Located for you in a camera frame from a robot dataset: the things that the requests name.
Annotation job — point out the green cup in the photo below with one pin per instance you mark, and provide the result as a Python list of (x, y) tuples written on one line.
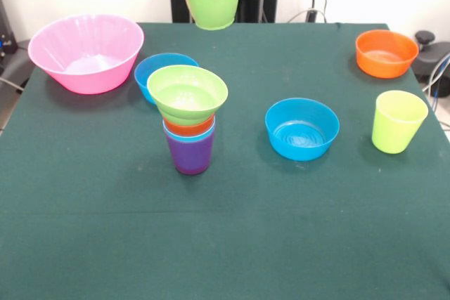
[(214, 13)]

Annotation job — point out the green bowl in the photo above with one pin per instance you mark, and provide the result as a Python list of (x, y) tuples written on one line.
[(186, 96)]

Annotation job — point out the orange cup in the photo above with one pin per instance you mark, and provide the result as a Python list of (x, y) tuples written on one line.
[(186, 130)]

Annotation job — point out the blue cup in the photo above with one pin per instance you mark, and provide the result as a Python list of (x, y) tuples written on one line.
[(193, 138)]

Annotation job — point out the blue bowl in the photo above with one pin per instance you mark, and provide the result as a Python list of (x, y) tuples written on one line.
[(144, 75), (302, 149)]

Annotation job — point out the purple cup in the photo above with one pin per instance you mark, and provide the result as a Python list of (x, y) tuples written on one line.
[(191, 156)]

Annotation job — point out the black plug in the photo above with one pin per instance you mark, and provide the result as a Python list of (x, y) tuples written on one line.
[(311, 15)]

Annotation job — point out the orange bowl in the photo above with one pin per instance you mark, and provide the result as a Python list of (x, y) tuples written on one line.
[(385, 68)]

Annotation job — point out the black office chair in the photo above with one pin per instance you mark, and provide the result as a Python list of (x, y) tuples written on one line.
[(432, 57)]

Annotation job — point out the large pink bowl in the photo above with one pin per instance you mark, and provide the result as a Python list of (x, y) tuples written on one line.
[(52, 54)]

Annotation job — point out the yellow-green cup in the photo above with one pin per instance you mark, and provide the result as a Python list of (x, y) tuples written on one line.
[(393, 135)]

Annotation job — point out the black device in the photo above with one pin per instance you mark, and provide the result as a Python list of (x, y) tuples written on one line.
[(7, 43)]

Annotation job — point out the dark green table cloth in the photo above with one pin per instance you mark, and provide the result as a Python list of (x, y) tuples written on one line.
[(225, 226)]

